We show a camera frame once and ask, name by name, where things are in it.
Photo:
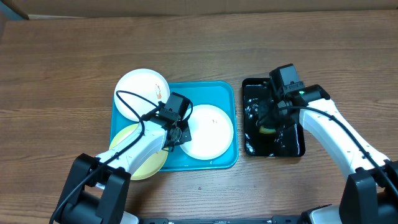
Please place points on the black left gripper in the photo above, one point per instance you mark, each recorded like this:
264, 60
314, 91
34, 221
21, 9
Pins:
187, 136

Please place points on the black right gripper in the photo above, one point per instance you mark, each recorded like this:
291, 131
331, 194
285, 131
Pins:
268, 111

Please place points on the white plate with small stain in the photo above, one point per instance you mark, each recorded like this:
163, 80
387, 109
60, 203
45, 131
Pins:
211, 132

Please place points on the green yellow sponge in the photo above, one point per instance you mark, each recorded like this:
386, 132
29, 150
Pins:
265, 130

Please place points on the yellow plate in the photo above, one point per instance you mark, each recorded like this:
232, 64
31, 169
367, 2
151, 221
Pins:
151, 166

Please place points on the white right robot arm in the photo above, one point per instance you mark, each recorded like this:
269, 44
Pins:
370, 194

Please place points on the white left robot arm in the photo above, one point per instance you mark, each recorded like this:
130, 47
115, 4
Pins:
96, 188

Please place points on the black water tray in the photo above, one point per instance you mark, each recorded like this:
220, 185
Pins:
288, 142

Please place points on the blue plastic tray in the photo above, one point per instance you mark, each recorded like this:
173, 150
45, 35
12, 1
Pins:
216, 93

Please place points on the white plate with orange stain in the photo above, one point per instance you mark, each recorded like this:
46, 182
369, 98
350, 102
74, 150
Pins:
144, 88

